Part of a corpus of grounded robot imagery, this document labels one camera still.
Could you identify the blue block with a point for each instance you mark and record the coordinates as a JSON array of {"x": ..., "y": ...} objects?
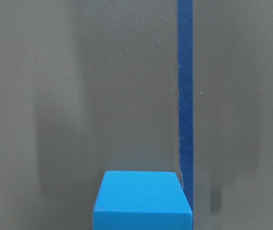
[{"x": 141, "y": 200}]

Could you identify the brown paper table cover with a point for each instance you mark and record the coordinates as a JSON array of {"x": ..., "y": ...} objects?
[{"x": 88, "y": 86}]

